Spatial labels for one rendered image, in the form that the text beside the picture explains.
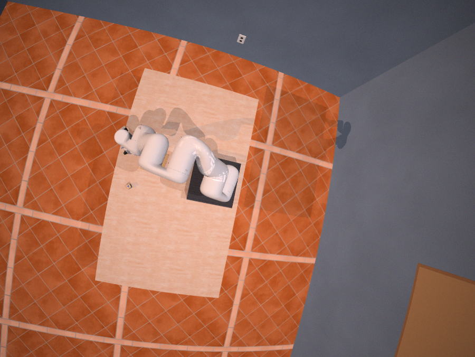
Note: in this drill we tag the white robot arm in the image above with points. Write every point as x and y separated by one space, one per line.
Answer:
220 179

